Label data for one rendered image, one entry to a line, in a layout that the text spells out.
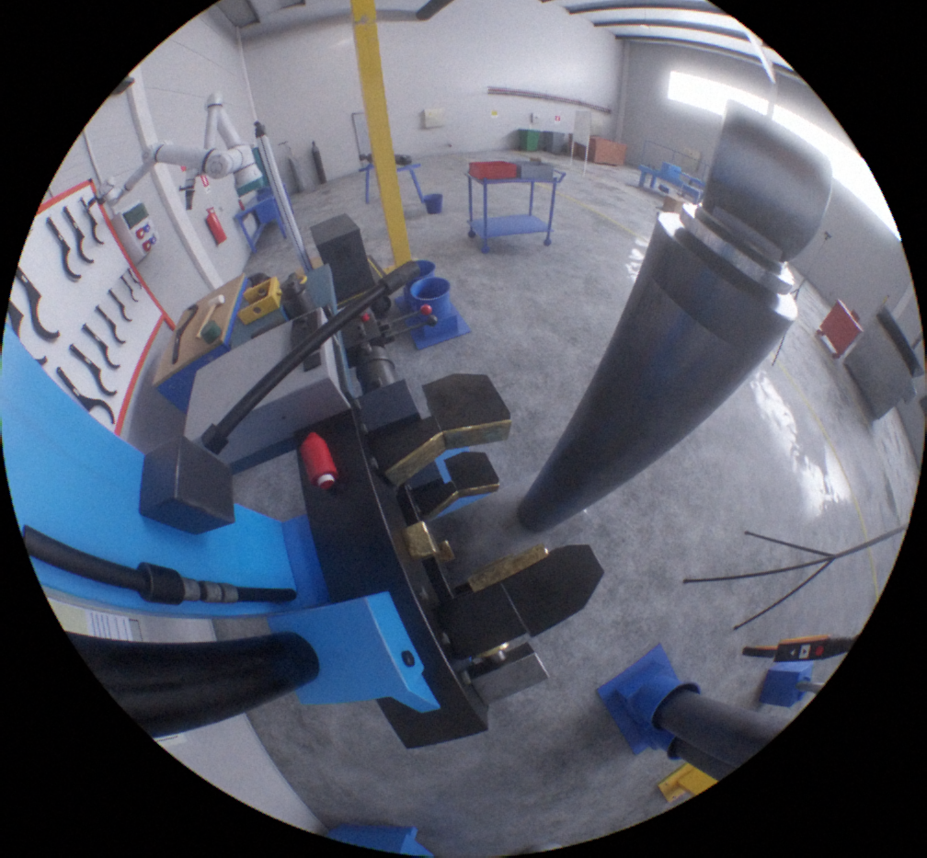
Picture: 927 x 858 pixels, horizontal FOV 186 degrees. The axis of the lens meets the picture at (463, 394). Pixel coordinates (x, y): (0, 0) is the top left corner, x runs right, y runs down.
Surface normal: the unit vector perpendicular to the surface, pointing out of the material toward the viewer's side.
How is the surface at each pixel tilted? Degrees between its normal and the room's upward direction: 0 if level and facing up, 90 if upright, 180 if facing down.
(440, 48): 90
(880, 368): 90
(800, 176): 70
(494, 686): 0
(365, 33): 90
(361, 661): 0
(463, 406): 0
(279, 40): 90
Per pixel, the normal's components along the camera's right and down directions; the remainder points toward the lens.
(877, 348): -0.94, 0.29
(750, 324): -0.39, 0.77
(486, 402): -0.04, -0.56
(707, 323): -0.71, 0.60
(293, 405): 0.41, 0.75
